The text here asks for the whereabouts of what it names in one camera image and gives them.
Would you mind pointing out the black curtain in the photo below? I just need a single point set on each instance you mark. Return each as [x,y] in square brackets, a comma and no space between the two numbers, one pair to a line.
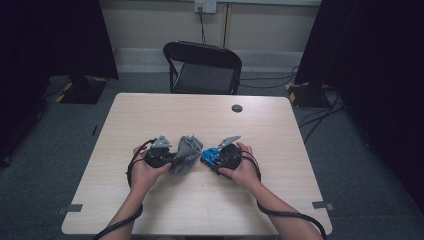
[376,83]
[50,50]

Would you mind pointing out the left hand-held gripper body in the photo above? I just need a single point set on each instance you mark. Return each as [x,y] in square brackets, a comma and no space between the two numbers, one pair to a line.
[158,156]

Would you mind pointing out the black folding chair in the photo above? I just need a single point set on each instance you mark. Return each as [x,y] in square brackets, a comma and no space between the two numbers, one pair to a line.
[203,71]

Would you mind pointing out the black stand base striped tape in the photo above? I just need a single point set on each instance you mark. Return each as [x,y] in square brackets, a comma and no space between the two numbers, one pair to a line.
[308,95]
[85,91]

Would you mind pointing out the blue toy car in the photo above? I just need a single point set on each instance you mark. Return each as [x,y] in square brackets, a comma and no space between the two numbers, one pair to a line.
[210,156]

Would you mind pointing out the person's right hand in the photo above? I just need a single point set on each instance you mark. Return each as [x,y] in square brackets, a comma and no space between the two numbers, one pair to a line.
[248,173]

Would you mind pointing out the grey tape strip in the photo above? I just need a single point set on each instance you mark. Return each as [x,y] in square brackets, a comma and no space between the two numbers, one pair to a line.
[71,208]
[322,205]

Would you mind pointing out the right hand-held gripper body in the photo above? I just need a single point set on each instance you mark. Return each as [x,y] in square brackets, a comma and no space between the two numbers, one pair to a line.
[230,156]

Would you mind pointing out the person's left hand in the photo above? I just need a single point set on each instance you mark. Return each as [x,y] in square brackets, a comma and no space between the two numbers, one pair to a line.
[143,176]

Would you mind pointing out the white wall socket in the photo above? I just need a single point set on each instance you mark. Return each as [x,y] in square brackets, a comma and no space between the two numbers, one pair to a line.
[205,6]

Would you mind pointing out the grey cloth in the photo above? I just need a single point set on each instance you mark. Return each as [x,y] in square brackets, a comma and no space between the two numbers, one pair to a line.
[186,153]

